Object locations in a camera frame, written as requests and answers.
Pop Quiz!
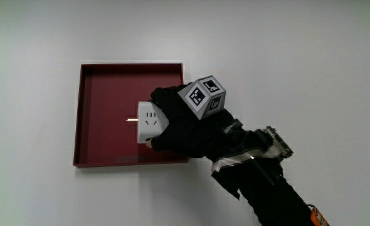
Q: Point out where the dark red square tray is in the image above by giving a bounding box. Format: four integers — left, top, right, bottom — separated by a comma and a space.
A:
73, 63, 189, 168

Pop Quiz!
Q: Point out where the orange tag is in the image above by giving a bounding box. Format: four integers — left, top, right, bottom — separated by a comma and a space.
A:
309, 204, 330, 226

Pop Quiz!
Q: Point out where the white cube socket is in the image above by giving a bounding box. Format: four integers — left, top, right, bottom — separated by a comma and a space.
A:
125, 100, 169, 144

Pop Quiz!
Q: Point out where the person's right hand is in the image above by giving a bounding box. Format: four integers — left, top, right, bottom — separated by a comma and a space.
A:
145, 75, 247, 159

